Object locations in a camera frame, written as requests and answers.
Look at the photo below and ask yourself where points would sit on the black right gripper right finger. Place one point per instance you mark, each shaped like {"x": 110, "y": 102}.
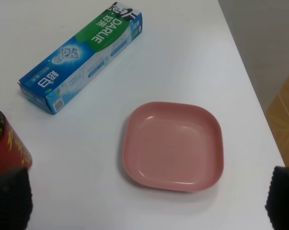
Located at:
{"x": 277, "y": 204}

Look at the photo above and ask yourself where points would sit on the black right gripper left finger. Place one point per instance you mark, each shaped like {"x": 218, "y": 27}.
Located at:
{"x": 16, "y": 203}

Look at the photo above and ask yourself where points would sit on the red soda can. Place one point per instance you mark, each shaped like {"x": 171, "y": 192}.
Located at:
{"x": 13, "y": 153}

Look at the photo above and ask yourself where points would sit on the pink square plate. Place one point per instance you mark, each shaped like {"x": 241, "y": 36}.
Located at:
{"x": 173, "y": 146}

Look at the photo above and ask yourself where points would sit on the blue green toothpaste box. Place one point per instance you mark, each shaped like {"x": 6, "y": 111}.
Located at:
{"x": 63, "y": 74}

